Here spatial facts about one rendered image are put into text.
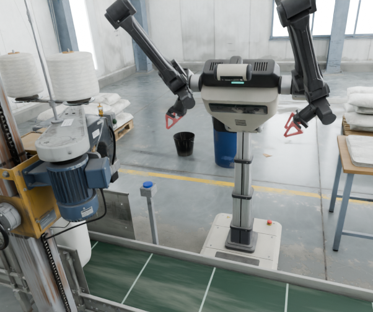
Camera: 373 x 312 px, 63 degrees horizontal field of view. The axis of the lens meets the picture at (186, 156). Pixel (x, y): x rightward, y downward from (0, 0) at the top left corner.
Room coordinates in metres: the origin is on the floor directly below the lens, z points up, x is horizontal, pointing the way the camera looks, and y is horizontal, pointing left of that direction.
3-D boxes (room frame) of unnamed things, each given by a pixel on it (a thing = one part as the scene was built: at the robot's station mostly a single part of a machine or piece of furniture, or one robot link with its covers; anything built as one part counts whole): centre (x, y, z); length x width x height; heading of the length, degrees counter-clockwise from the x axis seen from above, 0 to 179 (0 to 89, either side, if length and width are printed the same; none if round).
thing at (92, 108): (4.15, 1.35, 0.56); 0.66 x 0.42 x 0.15; 159
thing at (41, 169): (1.02, 0.53, 1.27); 0.12 x 0.09 x 0.09; 159
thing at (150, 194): (1.60, 0.25, 0.81); 0.08 x 0.08 x 0.06; 69
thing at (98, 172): (1.03, 0.34, 1.25); 0.10 x 0.08 x 0.12; 4
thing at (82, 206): (1.02, 0.44, 1.21); 0.15 x 0.15 x 0.25
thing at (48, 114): (4.28, 1.73, 0.56); 0.66 x 0.43 x 0.15; 156
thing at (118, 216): (1.88, 0.89, 0.54); 1.05 x 0.02 x 0.41; 69
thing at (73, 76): (1.16, 0.40, 1.61); 0.17 x 0.17 x 0.17
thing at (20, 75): (1.26, 0.64, 1.61); 0.15 x 0.14 x 0.17; 69
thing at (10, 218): (0.95, 0.71, 1.14); 0.11 x 0.06 x 0.11; 69
